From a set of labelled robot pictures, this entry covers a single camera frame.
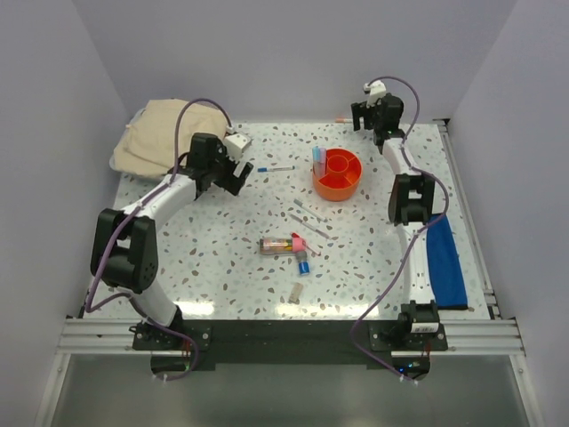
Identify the peach tip white marker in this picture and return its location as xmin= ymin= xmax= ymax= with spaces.
xmin=335 ymin=117 xmax=353 ymax=124

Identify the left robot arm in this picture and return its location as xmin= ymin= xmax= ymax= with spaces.
xmin=84 ymin=133 xmax=253 ymax=349

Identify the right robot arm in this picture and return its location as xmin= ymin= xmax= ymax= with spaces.
xmin=351 ymin=85 xmax=440 ymax=350

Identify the orange round organizer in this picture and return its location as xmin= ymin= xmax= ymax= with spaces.
xmin=312 ymin=148 xmax=363 ymax=202

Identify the blue tip white pen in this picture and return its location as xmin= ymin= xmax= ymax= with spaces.
xmin=257 ymin=165 xmax=295 ymax=173

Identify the beige cloth bag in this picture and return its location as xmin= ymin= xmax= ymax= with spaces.
xmin=109 ymin=99 xmax=228 ymax=180

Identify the clear purple gel pen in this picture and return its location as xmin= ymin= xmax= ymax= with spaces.
xmin=288 ymin=213 xmax=330 ymax=239

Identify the grey cap acrylic marker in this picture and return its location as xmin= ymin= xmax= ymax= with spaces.
xmin=293 ymin=198 xmax=328 ymax=222

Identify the red white eraser pen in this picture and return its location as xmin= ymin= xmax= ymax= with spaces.
xmin=291 ymin=232 xmax=321 ymax=256

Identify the pink cap clear tube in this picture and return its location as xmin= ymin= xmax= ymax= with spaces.
xmin=259 ymin=237 xmax=306 ymax=255

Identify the blue cap grey glue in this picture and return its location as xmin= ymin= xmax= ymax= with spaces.
xmin=295 ymin=251 xmax=310 ymax=276

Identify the small beige eraser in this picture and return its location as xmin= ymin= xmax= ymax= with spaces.
xmin=288 ymin=283 xmax=303 ymax=303

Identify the blue cloth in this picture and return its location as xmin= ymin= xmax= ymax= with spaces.
xmin=426 ymin=215 xmax=468 ymax=310

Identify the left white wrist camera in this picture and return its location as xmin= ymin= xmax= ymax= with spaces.
xmin=223 ymin=133 xmax=252 ymax=162

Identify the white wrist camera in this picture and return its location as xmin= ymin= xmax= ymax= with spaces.
xmin=223 ymin=133 xmax=252 ymax=162
xmin=363 ymin=79 xmax=388 ymax=108

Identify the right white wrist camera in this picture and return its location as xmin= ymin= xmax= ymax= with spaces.
xmin=363 ymin=79 xmax=388 ymax=108

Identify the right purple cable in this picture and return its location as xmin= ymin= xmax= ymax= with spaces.
xmin=349 ymin=76 xmax=449 ymax=373

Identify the purple cable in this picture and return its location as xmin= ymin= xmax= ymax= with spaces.
xmin=84 ymin=98 xmax=235 ymax=315
xmin=349 ymin=76 xmax=449 ymax=373

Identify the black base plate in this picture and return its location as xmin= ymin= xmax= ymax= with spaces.
xmin=129 ymin=320 xmax=448 ymax=374

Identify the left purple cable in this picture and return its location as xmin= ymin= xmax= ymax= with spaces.
xmin=84 ymin=98 xmax=235 ymax=315

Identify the aluminium frame rail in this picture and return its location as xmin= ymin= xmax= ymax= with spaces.
xmin=35 ymin=119 xmax=532 ymax=426

